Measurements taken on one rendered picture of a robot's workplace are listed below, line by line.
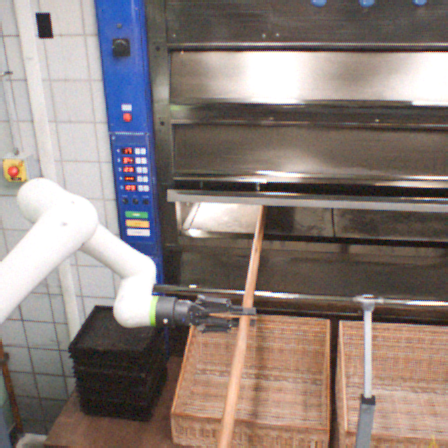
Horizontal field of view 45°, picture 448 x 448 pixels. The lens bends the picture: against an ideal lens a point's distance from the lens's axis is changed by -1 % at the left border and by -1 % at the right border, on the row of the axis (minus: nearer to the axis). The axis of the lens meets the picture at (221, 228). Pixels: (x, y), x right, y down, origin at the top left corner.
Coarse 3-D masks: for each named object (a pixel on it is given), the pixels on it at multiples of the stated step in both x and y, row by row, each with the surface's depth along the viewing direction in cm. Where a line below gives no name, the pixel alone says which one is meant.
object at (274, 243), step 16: (192, 240) 215; (208, 240) 214; (224, 240) 213; (240, 240) 212; (272, 240) 210; (288, 240) 210; (304, 240) 209; (320, 240) 209; (336, 240) 209; (352, 240) 209; (368, 240) 208; (384, 240) 208; (400, 240) 208; (432, 256) 203
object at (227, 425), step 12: (264, 216) 224; (252, 252) 197; (252, 264) 188; (252, 276) 180; (252, 288) 174; (252, 300) 169; (240, 324) 157; (240, 336) 151; (240, 348) 147; (240, 360) 143; (240, 372) 139; (228, 384) 135; (228, 396) 131; (228, 408) 127; (228, 420) 123; (228, 432) 120; (228, 444) 118
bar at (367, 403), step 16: (160, 288) 182; (176, 288) 181; (192, 288) 181; (208, 288) 180; (224, 288) 180; (352, 304) 174; (368, 304) 172; (384, 304) 172; (400, 304) 171; (416, 304) 171; (432, 304) 170; (368, 320) 172; (368, 336) 171; (368, 352) 169; (368, 368) 167; (368, 384) 165; (368, 400) 163; (368, 416) 164; (368, 432) 167
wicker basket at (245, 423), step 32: (256, 320) 223; (288, 320) 220; (320, 320) 218; (192, 352) 220; (224, 352) 227; (288, 352) 223; (320, 352) 221; (192, 384) 223; (224, 384) 224; (256, 384) 223; (288, 384) 223; (320, 384) 222; (192, 416) 189; (256, 416) 207; (288, 416) 207; (320, 416) 206
